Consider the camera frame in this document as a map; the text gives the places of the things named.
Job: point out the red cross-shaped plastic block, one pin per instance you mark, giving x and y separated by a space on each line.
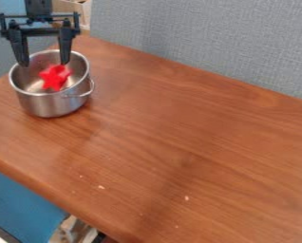
54 76

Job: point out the stainless steel metal pot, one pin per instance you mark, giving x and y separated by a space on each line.
48 103

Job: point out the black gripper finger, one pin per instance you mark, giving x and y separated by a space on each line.
19 43
64 44

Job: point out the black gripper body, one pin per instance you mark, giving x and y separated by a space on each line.
38 13

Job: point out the metal table leg frame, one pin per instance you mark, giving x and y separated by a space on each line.
75 231

